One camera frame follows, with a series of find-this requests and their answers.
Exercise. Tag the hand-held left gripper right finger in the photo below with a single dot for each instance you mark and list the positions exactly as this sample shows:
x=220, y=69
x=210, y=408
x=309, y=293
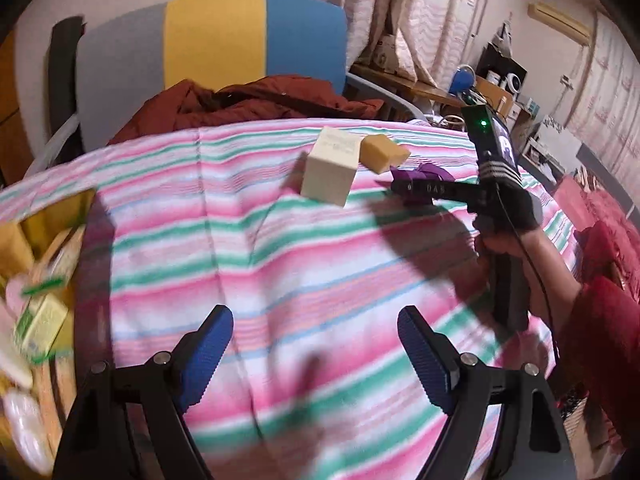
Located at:
x=425, y=355

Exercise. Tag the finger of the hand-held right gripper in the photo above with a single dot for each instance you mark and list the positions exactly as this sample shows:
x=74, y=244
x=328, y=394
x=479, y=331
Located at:
x=435, y=190

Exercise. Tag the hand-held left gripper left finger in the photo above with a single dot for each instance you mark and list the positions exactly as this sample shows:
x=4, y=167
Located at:
x=207, y=355

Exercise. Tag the purple cloth piece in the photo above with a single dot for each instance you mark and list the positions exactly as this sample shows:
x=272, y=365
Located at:
x=435, y=172

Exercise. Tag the cracker packet with green edges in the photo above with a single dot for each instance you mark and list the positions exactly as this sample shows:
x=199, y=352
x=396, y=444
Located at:
x=55, y=260

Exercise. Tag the box of snack packets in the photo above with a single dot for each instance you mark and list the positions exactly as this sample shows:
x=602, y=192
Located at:
x=37, y=215

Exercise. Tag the person's right hand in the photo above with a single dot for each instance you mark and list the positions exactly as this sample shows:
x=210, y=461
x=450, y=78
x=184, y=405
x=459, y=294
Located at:
x=527, y=210

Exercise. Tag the yellow sponge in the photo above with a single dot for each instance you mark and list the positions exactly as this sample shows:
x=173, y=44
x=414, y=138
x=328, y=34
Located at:
x=382, y=152

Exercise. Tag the white storage box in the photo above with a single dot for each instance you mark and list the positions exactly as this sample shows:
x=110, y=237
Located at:
x=557, y=145

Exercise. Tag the black shelf unit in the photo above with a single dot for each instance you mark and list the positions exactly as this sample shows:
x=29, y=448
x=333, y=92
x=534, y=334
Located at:
x=502, y=75

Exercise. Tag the wooden side table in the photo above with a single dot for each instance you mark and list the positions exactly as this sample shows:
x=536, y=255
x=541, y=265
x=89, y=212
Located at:
x=400, y=85

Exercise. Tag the cream cardboard box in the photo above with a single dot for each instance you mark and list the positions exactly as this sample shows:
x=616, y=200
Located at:
x=330, y=170

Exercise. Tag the striped tablecloth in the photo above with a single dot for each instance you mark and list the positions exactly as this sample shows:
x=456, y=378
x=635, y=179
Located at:
x=280, y=260

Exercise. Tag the patterned beige curtain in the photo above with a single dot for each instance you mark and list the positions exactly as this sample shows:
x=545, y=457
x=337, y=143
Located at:
x=610, y=90
x=425, y=10

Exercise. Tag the red blanket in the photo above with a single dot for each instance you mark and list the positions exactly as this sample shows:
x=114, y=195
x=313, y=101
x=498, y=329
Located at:
x=610, y=220

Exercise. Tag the light green packet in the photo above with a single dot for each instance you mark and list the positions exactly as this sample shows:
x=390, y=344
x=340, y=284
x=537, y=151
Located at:
x=40, y=317

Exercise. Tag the white plastic packet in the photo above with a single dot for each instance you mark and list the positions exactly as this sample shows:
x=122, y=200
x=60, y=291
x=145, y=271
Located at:
x=25, y=425

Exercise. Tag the dark red jacket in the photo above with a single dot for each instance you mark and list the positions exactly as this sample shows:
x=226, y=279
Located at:
x=260, y=100

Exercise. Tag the pale pink packet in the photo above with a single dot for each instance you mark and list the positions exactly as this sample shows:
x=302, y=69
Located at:
x=10, y=355

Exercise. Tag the grey yellow blue chair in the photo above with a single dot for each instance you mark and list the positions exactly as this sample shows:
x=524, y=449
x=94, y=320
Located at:
x=210, y=35

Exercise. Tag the wooden wardrobe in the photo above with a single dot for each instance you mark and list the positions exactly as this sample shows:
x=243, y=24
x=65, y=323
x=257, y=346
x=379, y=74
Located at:
x=10, y=125

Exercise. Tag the wall air conditioner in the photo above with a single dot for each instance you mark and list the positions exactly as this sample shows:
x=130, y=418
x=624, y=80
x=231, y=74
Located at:
x=560, y=20

